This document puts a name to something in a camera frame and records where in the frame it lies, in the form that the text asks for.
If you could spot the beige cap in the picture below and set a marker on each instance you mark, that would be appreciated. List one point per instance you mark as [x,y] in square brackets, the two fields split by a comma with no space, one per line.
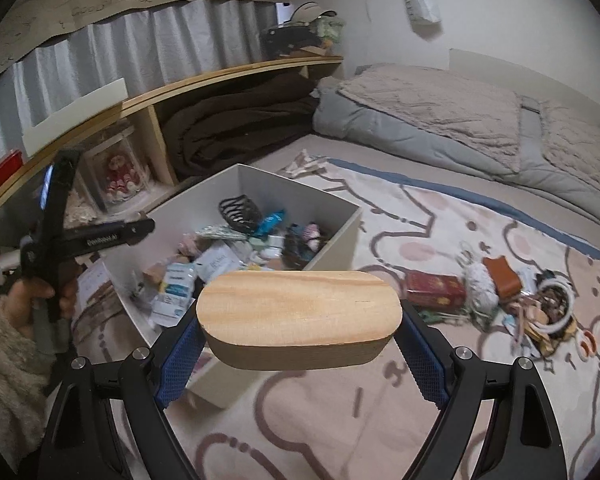
[310,11]

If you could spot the green plastic tool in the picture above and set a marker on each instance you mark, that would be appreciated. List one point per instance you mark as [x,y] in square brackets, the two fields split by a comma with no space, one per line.
[440,316]

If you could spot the white headboard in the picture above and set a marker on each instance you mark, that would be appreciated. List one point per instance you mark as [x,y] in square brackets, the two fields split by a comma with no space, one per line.
[530,72]

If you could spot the white blue packet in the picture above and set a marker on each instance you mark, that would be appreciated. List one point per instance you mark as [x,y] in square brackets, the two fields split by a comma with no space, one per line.
[175,287]
[217,262]

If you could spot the brown leather wallet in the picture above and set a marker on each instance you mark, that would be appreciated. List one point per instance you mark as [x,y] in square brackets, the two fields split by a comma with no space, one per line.
[502,280]

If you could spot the red doll in clear case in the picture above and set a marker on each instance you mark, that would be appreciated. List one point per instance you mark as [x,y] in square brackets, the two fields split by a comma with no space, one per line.
[130,150]

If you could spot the grey curtain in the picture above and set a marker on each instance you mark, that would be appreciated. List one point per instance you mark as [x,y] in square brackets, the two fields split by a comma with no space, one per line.
[180,45]

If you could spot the white booklet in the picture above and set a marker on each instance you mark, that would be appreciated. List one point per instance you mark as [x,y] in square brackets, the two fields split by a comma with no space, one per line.
[92,285]

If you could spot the red cardboard box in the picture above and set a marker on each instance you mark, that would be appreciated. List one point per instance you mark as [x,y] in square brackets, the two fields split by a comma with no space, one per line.
[435,287]

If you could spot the small red white scissors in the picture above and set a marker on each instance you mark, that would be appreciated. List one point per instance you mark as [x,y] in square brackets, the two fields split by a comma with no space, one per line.
[587,342]

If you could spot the grey quilt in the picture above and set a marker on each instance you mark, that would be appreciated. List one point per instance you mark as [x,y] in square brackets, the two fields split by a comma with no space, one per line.
[380,130]

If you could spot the silver crumpled wrapper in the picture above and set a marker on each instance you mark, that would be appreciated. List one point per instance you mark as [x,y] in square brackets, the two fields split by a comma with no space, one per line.
[480,290]

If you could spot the beige bed mattress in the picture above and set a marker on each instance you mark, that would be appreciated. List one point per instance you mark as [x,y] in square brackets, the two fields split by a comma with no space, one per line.
[360,150]

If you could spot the red dress doll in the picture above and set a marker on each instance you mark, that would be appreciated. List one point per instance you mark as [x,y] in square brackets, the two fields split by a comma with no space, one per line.
[120,177]

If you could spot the blue wrapper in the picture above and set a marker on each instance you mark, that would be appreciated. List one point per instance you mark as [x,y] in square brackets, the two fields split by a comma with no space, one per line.
[270,222]

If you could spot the dark plush toy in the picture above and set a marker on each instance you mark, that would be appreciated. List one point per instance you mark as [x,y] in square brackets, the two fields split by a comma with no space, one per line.
[305,242]

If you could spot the brown blanket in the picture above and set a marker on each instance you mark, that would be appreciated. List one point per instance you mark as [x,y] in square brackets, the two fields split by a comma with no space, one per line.
[230,125]

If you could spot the white board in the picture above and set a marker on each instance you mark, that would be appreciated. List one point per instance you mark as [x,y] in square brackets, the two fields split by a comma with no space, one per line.
[75,117]

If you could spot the black bag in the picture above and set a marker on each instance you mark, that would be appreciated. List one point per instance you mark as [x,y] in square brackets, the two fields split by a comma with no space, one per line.
[290,40]

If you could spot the black hair claw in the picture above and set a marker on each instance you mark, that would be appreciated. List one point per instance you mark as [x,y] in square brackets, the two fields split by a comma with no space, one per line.
[240,212]

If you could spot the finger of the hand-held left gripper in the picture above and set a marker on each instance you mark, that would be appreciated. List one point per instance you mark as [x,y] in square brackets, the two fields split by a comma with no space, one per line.
[49,187]
[110,236]

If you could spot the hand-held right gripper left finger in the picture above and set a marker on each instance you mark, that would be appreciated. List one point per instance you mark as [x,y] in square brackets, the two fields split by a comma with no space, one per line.
[180,362]

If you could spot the red storage box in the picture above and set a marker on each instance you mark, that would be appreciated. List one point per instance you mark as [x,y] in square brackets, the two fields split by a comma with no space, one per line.
[5,170]

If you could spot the white storage box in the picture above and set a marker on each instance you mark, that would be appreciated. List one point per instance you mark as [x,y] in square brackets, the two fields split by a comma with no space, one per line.
[330,245]

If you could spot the beige quilted blanket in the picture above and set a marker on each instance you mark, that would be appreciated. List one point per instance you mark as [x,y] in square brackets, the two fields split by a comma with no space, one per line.
[430,110]
[575,150]

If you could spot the wooden shelf unit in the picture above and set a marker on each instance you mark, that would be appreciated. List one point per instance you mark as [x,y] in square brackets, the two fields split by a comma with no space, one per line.
[205,77]

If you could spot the person's left forearm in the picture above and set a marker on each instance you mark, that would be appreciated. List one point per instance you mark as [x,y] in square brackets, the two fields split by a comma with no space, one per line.
[5,375]

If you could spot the person's left hand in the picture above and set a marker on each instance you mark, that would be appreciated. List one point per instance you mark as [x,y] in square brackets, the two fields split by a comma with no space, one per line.
[22,305]

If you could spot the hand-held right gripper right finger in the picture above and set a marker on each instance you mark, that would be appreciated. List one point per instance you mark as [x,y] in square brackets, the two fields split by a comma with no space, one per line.
[425,367]

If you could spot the light wooden block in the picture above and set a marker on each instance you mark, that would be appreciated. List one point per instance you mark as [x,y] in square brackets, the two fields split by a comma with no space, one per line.
[300,310]

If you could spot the patterned flat pack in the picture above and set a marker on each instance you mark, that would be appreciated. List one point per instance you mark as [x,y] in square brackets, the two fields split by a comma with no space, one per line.
[220,231]

